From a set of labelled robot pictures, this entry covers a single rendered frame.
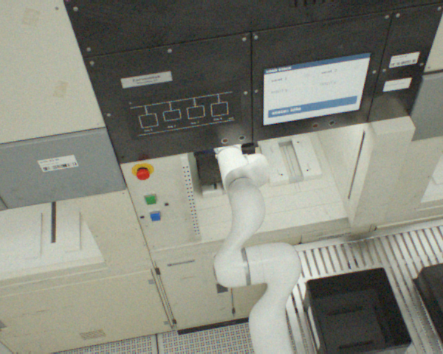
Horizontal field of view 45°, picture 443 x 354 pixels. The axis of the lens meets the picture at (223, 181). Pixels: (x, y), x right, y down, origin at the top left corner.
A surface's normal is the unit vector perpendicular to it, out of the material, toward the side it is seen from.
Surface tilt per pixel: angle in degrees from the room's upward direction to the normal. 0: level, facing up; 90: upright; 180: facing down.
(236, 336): 0
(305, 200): 0
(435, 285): 0
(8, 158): 90
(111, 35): 90
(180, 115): 90
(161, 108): 90
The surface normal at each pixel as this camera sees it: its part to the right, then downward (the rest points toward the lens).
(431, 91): 0.17, 0.79
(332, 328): -0.05, -0.59
